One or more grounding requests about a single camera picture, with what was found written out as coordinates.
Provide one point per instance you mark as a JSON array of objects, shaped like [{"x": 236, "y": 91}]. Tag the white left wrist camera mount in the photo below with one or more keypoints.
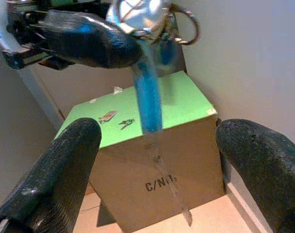
[{"x": 0, "y": 30}]

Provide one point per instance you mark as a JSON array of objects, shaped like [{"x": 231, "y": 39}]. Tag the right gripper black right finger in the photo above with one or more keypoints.
[{"x": 266, "y": 170}]

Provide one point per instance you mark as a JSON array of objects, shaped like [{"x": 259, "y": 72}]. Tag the green paper sheet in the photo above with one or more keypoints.
[{"x": 186, "y": 102}]

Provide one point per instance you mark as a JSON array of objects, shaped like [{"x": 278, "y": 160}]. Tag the large cardboard box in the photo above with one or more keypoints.
[{"x": 127, "y": 174}]

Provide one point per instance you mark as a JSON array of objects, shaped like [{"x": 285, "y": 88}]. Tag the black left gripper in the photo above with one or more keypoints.
[{"x": 28, "y": 36}]

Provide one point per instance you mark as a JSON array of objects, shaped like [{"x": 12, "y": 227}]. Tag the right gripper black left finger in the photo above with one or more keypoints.
[{"x": 55, "y": 182}]

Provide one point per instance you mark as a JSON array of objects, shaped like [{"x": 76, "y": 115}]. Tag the white tape piece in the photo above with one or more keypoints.
[
  {"x": 92, "y": 100},
  {"x": 118, "y": 89},
  {"x": 211, "y": 111}
]

